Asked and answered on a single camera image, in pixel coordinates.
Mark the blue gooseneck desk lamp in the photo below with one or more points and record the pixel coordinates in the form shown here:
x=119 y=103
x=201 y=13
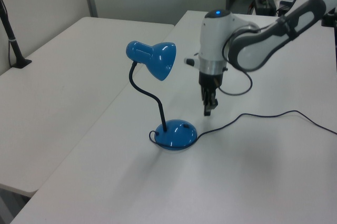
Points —
x=160 y=58

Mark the black clamped camera pole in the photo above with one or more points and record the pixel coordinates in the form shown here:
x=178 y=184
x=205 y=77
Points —
x=11 y=40

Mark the black equipment bag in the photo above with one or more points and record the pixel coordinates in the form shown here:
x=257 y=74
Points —
x=264 y=4

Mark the black table clamp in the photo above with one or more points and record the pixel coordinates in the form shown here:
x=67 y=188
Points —
x=329 y=19

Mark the white adjacent folding table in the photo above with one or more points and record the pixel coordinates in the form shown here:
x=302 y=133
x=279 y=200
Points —
x=65 y=82

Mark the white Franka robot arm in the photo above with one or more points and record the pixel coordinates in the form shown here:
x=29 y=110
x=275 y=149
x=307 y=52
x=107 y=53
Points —
x=213 y=40

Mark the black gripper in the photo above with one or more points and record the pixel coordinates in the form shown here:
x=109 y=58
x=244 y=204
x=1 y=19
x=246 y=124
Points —
x=209 y=79

